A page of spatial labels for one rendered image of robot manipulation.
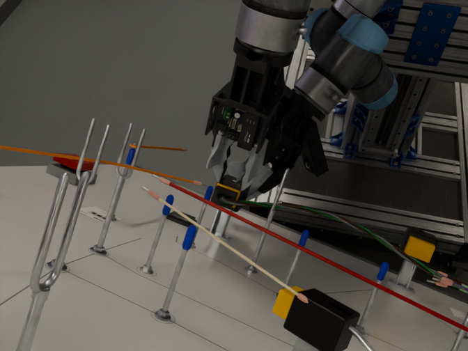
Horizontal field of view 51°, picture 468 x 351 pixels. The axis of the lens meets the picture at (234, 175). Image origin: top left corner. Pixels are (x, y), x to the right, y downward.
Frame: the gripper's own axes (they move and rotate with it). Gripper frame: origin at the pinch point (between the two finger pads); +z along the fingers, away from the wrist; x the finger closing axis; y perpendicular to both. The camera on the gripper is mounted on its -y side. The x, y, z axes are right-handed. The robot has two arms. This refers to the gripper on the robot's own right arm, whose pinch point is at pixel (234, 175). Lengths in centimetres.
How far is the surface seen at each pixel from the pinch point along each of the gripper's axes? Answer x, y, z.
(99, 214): -13.8, 12.6, 5.2
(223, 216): -0.1, -0.7, 8.2
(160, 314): 2.7, 30.6, -3.6
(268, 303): 11.0, 18.5, 2.4
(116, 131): -84, -125, 80
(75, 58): -131, -161, 69
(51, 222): 1.2, 44.1, -22.7
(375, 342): 23.4, 16.9, 3.2
